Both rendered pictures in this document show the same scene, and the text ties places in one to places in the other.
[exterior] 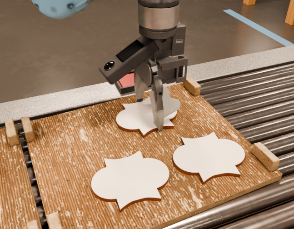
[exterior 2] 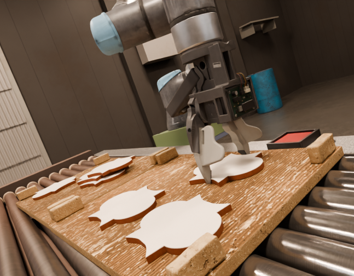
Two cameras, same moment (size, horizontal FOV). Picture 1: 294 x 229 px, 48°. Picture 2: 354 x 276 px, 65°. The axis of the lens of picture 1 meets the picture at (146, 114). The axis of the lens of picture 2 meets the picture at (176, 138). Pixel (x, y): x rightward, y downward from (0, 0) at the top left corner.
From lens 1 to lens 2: 68 cm
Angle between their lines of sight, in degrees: 75
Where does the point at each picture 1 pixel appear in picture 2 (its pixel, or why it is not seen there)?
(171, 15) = (181, 32)
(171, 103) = (213, 149)
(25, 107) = not seen: hidden behind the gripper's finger
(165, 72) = (211, 108)
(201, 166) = (152, 225)
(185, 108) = (271, 173)
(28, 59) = not seen: outside the picture
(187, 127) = (231, 191)
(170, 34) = (190, 56)
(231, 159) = (174, 237)
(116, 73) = (170, 105)
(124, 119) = not seen: hidden behind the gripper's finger
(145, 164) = (144, 200)
